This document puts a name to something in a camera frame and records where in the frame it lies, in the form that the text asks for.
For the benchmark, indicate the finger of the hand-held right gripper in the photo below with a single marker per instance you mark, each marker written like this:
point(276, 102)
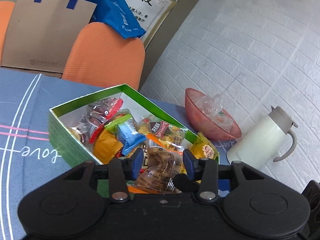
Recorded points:
point(185, 184)

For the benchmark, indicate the blue fabric bag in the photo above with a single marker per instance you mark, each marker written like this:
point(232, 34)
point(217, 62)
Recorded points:
point(115, 15)

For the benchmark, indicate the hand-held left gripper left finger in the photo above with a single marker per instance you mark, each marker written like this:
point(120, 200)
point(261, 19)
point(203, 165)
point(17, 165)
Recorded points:
point(137, 161)

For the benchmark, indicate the white thermos jug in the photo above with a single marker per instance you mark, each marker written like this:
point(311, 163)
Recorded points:
point(257, 140)

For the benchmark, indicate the clear red-edged snack packet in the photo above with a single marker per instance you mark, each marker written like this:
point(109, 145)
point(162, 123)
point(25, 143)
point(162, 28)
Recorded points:
point(100, 115)

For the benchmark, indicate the clear plastic bag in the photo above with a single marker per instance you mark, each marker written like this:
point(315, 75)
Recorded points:
point(212, 107)

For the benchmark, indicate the peach plastic bowl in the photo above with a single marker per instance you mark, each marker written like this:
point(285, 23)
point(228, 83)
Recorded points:
point(200, 122)

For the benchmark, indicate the orange snack packet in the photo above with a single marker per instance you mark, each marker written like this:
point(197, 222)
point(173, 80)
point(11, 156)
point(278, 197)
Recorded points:
point(107, 147)

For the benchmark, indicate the blue tablecloth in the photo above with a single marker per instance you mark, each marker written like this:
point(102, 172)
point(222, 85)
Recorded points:
point(25, 120)

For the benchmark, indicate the clear black-label snack packet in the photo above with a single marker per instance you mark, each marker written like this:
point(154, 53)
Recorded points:
point(162, 132)

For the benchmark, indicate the yellow flower snack packet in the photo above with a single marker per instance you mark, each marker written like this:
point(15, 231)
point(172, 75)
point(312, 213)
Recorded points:
point(203, 147)

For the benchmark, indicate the orange chair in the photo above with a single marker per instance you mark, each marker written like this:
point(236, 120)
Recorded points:
point(5, 25)
point(105, 55)

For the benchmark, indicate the green blue snack packet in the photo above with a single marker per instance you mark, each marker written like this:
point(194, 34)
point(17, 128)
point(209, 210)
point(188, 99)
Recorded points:
point(130, 132)

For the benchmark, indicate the brown paper bag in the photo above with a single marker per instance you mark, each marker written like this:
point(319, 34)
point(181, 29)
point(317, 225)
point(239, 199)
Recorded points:
point(42, 35)

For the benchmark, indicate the brown clear nut packet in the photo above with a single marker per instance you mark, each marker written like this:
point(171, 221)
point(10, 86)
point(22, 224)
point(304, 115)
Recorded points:
point(157, 165)

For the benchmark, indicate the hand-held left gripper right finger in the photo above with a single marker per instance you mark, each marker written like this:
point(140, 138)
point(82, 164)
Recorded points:
point(188, 163)

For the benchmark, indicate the framed white poster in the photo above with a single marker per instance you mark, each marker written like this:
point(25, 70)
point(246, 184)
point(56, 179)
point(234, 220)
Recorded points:
point(150, 7)

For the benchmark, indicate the green cardboard box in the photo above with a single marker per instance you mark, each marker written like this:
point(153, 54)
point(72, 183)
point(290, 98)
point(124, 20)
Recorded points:
point(65, 142)

